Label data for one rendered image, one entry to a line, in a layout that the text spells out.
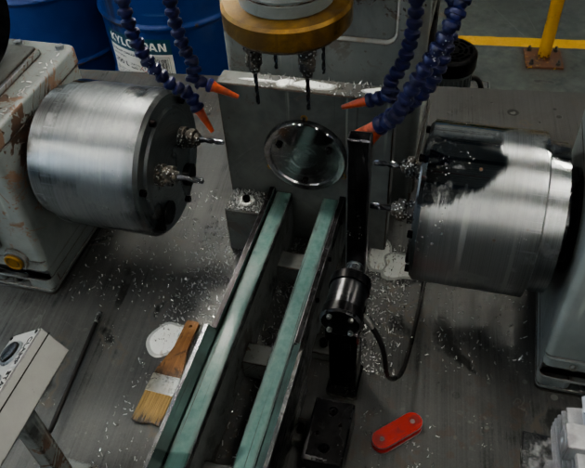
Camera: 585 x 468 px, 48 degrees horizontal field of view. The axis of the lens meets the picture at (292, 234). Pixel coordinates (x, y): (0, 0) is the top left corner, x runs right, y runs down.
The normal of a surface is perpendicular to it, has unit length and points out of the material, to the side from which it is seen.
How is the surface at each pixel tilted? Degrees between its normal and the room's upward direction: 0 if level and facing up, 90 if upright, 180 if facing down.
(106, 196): 77
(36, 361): 57
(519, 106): 0
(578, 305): 90
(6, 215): 90
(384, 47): 90
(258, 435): 0
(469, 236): 66
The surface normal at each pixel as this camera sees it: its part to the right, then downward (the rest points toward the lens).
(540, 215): -0.22, 0.04
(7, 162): 0.96, 0.15
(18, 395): 0.78, -0.25
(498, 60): -0.05, -0.69
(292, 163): -0.26, 0.70
